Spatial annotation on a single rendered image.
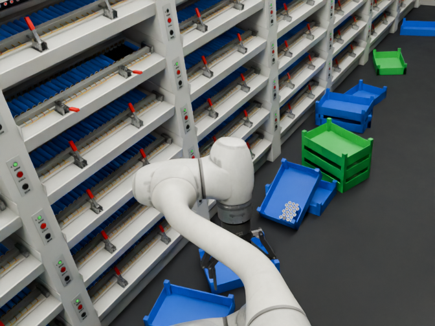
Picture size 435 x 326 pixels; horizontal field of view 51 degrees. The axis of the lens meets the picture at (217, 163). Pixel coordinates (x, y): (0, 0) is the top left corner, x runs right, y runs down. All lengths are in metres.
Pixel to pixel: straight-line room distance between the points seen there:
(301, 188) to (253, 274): 1.50
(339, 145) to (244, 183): 1.42
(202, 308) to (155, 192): 0.96
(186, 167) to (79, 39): 0.55
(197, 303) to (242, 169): 0.98
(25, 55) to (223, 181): 0.63
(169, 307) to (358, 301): 0.75
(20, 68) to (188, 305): 1.14
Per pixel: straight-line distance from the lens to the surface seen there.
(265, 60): 2.32
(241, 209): 1.12
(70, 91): 1.47
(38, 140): 1.38
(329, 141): 2.49
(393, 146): 2.78
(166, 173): 1.05
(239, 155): 1.05
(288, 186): 2.29
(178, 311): 1.94
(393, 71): 3.58
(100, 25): 1.47
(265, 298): 0.74
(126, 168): 1.74
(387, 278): 2.04
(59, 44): 1.38
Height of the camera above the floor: 1.53
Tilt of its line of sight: 35 degrees down
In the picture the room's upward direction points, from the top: 8 degrees counter-clockwise
